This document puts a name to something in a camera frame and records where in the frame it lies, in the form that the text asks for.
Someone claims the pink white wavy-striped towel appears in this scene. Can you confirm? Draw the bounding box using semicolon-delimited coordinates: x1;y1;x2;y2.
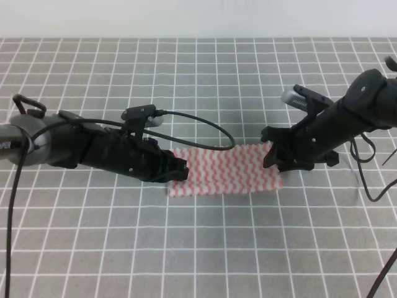
167;143;283;197

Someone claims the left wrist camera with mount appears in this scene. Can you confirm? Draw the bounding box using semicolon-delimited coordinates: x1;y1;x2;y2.
121;104;164;139

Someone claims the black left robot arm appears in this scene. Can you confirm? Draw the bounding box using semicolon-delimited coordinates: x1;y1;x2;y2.
1;94;189;183

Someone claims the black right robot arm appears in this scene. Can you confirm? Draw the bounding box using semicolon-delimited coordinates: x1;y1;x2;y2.
261;69;396;172

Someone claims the grey white-grid tablecloth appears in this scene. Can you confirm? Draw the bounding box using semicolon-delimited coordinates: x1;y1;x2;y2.
1;37;396;297

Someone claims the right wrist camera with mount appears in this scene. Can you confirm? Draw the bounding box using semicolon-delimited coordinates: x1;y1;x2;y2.
280;84;333;124

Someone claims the black left camera cable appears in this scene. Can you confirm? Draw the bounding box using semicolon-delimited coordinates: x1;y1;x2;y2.
6;109;236;298

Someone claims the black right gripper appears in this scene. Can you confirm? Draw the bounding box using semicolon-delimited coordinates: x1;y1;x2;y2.
261;126;339;171

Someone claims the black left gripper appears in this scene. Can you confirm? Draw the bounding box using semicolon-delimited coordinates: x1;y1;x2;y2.
79;132;189;183

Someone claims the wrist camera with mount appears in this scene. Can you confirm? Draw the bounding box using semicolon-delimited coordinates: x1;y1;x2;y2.
280;84;333;124
121;104;164;139

